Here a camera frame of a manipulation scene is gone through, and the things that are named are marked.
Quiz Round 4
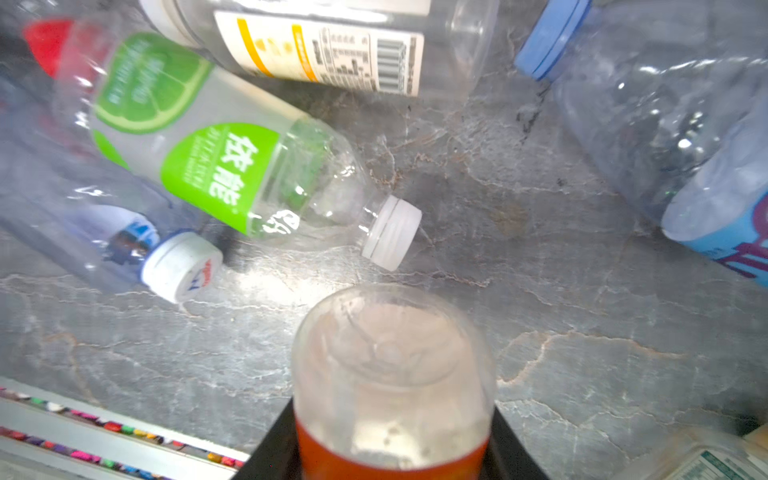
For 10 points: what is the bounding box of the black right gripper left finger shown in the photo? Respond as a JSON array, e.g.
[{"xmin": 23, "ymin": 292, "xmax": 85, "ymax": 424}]
[{"xmin": 232, "ymin": 399, "xmax": 299, "ymax": 480}]

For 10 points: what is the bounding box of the green label clear bottle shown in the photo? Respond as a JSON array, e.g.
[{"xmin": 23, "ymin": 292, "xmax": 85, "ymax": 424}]
[{"xmin": 55, "ymin": 22, "xmax": 422, "ymax": 271}]

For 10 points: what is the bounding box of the orange label bottle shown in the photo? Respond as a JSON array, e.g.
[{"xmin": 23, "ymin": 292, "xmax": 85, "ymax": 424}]
[{"xmin": 291, "ymin": 284, "xmax": 497, "ymax": 479}]

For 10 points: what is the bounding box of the large clear bottle colourful label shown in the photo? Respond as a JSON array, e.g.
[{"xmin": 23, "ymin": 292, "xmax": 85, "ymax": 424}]
[{"xmin": 515, "ymin": 1, "xmax": 767, "ymax": 284}]

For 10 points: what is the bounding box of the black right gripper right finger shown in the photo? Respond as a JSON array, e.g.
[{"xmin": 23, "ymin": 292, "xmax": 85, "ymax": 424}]
[{"xmin": 483, "ymin": 407, "xmax": 549, "ymax": 480}]

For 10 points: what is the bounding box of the white yellow label clear bottle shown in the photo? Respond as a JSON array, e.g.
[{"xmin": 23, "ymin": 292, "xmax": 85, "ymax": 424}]
[{"xmin": 140, "ymin": 0, "xmax": 499, "ymax": 101}]

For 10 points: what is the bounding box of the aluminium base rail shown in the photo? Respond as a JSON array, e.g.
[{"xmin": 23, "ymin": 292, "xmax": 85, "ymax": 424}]
[{"xmin": 1, "ymin": 377, "xmax": 250, "ymax": 479}]

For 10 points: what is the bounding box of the red label clear bottle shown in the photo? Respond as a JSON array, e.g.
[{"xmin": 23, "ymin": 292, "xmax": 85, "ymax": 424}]
[{"xmin": 22, "ymin": 17, "xmax": 116, "ymax": 124}]

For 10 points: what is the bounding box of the clear bottle white cap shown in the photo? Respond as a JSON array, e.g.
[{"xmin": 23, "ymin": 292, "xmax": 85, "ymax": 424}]
[{"xmin": 1, "ymin": 77, "xmax": 223, "ymax": 304}]

